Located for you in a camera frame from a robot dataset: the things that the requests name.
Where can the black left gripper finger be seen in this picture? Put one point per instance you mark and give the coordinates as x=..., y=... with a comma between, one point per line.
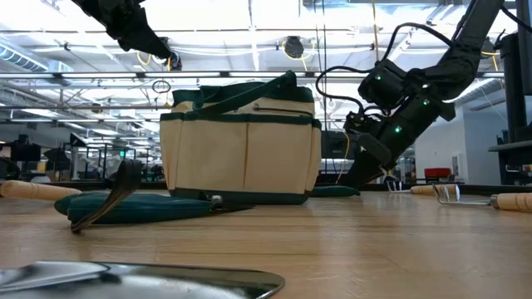
x=141, y=33

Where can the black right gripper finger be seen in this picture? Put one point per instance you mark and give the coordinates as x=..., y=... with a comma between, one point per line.
x=372, y=162

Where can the beige green-trimmed gardening bag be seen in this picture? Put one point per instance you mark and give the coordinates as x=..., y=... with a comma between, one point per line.
x=216, y=158

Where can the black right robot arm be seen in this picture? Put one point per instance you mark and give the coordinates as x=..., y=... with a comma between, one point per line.
x=474, y=33

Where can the black equipment cabinet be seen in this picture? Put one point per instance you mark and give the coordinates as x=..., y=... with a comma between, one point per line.
x=332, y=145

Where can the small dark ceiling reel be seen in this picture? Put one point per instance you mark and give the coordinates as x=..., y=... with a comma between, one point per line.
x=176, y=62

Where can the red box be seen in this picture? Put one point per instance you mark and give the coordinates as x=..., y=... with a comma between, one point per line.
x=437, y=173

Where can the grey side desk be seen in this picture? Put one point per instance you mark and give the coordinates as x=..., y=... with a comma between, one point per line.
x=511, y=146

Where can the monitor with black stand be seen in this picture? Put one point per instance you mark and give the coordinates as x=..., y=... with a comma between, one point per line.
x=511, y=83

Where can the dark background workstation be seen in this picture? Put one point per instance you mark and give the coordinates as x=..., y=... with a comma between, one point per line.
x=25, y=151

